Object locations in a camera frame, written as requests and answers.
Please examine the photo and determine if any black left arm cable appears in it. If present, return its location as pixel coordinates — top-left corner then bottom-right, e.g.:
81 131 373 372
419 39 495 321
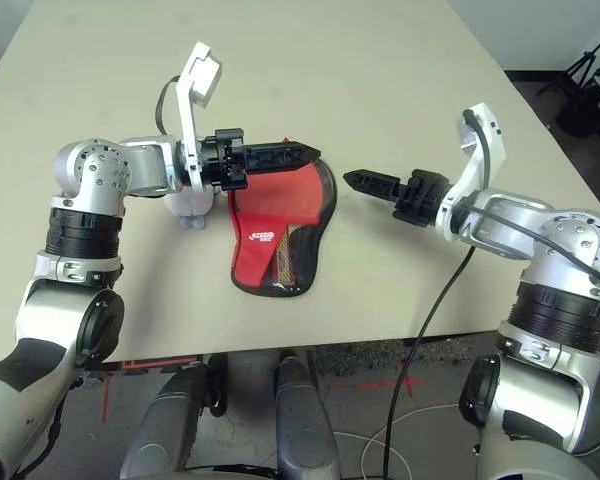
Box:
153 74 181 136

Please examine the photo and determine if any black red paddle case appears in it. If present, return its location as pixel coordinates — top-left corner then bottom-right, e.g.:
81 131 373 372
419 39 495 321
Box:
227 137 339 300

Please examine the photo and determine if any grey left robot leg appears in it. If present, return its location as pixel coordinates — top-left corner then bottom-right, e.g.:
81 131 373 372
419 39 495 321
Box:
119 362 214 480

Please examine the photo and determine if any red floor tape cross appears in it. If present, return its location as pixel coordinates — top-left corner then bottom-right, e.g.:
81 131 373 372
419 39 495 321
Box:
329 377 426 399

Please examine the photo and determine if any white floor cable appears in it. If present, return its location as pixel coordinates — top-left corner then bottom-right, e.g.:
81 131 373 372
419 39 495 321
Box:
359 402 466 480

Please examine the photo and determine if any black tripod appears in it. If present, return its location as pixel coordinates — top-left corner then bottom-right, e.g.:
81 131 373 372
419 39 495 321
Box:
537 22 600 96

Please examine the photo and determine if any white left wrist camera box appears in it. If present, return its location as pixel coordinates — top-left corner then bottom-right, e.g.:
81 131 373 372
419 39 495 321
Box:
174 41 225 194

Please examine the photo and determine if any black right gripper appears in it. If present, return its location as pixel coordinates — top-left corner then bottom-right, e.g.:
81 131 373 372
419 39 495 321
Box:
343 169 454 229

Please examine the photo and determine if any black trash bin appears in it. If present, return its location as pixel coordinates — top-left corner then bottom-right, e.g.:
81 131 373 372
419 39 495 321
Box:
554 67 600 139

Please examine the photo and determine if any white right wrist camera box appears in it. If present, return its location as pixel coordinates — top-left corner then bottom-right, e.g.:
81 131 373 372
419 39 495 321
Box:
437 102 508 241

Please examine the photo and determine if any red ping-pong paddle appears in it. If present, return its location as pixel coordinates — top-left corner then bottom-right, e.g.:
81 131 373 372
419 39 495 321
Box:
237 162 329 289

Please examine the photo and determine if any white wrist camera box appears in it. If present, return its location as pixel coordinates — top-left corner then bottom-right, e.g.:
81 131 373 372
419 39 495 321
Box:
437 102 508 241
174 41 225 194

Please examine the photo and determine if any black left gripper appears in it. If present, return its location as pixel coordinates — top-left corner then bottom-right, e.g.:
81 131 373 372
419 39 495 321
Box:
202 128 323 194

